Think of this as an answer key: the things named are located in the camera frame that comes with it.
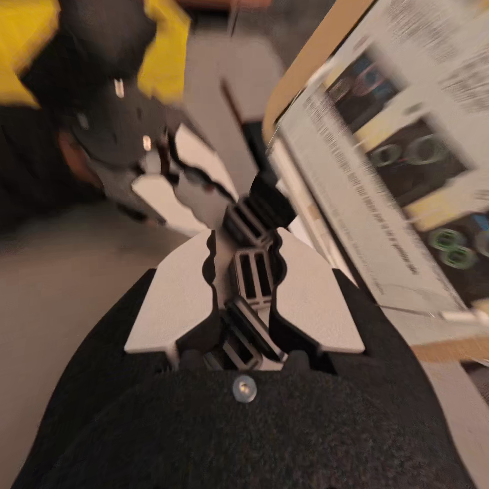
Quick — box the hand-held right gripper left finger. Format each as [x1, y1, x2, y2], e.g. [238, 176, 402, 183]
[125, 228, 230, 360]

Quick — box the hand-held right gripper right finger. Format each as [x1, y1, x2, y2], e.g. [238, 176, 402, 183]
[268, 228, 366, 360]

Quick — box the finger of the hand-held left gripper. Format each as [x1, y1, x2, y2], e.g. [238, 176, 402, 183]
[130, 174, 230, 236]
[170, 126, 239, 201]

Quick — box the yellow plastic bin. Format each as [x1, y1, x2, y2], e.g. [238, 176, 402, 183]
[0, 0, 192, 107]

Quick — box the person's left forearm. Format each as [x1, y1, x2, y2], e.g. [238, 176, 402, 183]
[0, 103, 104, 230]

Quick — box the person's left hand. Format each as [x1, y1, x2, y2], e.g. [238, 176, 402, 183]
[58, 132, 104, 185]

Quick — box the dark flat pad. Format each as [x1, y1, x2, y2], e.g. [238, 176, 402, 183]
[243, 121, 269, 172]

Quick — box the white instruction sheet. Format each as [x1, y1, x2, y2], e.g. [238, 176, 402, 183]
[279, 0, 489, 314]

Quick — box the wooden sign board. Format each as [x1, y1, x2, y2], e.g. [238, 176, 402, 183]
[262, 0, 489, 363]

